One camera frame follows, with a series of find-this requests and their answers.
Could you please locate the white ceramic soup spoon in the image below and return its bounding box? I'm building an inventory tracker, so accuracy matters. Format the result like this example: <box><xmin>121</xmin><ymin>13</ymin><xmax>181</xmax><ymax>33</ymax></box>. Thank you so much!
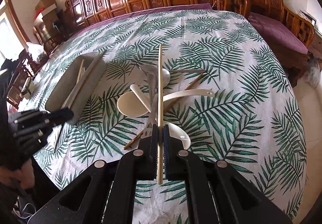
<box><xmin>164</xmin><ymin>122</ymin><xmax>191</xmax><ymax>150</ymax></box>

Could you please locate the light wooden chopstick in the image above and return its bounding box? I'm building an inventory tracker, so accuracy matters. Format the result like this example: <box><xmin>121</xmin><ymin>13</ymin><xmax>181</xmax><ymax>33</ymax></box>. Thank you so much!
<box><xmin>157</xmin><ymin>44</ymin><xmax>164</xmax><ymax>185</ymax></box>

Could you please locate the metal spoon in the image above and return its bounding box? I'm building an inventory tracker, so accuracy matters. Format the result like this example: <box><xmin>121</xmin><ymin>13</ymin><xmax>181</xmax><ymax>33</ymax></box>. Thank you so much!
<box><xmin>162</xmin><ymin>68</ymin><xmax>206</xmax><ymax>88</ymax></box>

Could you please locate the cream plastic fork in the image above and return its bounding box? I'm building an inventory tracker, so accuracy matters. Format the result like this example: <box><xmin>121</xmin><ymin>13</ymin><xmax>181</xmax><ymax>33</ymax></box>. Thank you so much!
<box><xmin>61</xmin><ymin>59</ymin><xmax>84</xmax><ymax>108</ymax></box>

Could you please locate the small cream spoon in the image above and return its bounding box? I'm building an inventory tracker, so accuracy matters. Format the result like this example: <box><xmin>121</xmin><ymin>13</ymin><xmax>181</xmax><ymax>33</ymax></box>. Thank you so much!
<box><xmin>130</xmin><ymin>84</ymin><xmax>151</xmax><ymax>112</ymax></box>

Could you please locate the person's left hand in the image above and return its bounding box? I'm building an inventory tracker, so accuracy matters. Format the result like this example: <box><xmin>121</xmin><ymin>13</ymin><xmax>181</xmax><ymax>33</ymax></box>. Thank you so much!
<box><xmin>1</xmin><ymin>159</ymin><xmax>35</xmax><ymax>190</ymax></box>

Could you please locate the wooden dining chair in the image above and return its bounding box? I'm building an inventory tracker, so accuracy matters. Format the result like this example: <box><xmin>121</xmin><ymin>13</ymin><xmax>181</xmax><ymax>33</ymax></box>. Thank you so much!
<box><xmin>7</xmin><ymin>49</ymin><xmax>37</xmax><ymax>109</ymax></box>

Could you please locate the grey utensil tray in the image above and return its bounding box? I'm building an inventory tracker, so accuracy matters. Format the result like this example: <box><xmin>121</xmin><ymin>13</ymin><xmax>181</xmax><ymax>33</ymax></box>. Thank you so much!
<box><xmin>44</xmin><ymin>50</ymin><xmax>108</xmax><ymax>125</ymax></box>

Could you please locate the palm leaf tablecloth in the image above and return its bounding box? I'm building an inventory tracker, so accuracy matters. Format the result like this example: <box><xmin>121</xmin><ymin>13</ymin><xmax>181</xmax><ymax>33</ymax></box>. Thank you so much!
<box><xmin>19</xmin><ymin>10</ymin><xmax>307</xmax><ymax>219</ymax></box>

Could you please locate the cardboard boxes stack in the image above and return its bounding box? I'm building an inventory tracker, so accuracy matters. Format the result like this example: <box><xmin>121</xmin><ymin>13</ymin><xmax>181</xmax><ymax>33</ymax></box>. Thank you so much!
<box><xmin>33</xmin><ymin>0</ymin><xmax>58</xmax><ymax>41</ymax></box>

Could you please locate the purple armchair cushion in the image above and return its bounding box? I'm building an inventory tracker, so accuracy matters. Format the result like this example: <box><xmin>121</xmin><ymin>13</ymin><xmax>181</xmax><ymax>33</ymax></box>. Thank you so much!
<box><xmin>248</xmin><ymin>12</ymin><xmax>308</xmax><ymax>54</ymax></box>

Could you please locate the purple sofa cushion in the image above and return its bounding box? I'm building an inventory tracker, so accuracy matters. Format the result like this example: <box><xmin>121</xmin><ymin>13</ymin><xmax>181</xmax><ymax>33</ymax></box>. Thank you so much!
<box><xmin>74</xmin><ymin>3</ymin><xmax>212</xmax><ymax>36</ymax></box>

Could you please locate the carved wooden armchair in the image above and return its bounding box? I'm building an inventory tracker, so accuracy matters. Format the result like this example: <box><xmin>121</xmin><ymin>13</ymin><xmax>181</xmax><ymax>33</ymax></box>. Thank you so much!
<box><xmin>249</xmin><ymin>0</ymin><xmax>315</xmax><ymax>86</ymax></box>

